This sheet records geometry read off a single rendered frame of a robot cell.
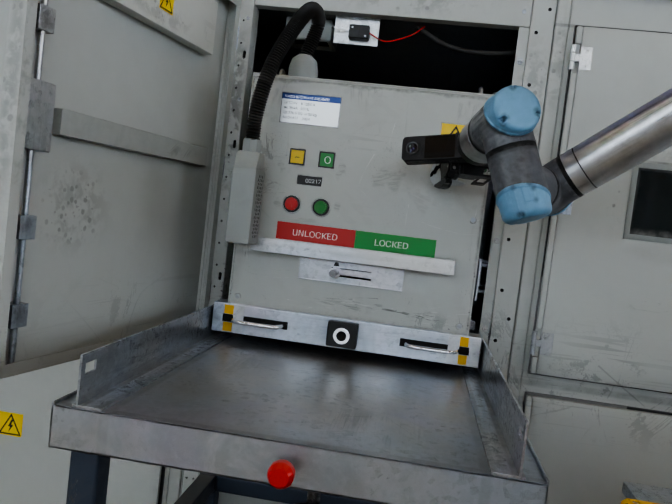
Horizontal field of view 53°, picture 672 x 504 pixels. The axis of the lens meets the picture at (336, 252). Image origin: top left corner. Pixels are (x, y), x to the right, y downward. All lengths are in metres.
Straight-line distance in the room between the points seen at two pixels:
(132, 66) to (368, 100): 0.45
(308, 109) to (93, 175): 0.44
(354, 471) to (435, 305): 0.56
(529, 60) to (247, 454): 1.02
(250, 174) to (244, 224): 0.09
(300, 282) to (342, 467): 0.58
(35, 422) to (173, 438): 0.91
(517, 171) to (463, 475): 0.43
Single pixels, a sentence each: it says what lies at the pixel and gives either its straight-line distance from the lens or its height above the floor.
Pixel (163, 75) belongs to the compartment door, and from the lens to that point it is 1.38.
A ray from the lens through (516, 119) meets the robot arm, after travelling 1.01.
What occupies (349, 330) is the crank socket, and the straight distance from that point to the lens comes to 1.32.
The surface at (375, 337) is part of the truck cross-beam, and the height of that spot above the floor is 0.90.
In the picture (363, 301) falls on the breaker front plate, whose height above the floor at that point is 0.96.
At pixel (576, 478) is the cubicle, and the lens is 1.58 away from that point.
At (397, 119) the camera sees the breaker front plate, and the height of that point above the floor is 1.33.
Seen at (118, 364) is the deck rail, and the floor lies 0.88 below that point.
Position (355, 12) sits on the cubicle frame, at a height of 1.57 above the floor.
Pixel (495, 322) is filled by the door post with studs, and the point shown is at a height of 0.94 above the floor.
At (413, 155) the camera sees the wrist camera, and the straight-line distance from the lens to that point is 1.18.
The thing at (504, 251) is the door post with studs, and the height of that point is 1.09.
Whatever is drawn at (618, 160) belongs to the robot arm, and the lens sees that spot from 1.11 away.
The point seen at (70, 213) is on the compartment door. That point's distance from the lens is 1.18.
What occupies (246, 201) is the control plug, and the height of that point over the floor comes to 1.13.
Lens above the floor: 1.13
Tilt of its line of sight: 3 degrees down
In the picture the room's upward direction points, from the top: 7 degrees clockwise
